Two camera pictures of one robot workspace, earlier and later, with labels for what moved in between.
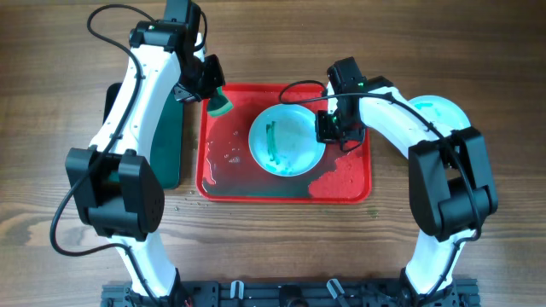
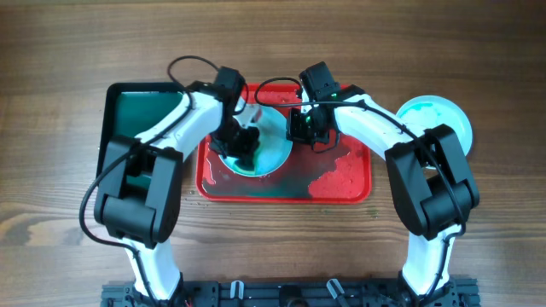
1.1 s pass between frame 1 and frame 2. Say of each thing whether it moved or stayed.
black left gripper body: moved
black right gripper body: moved
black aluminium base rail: stayed
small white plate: stayed
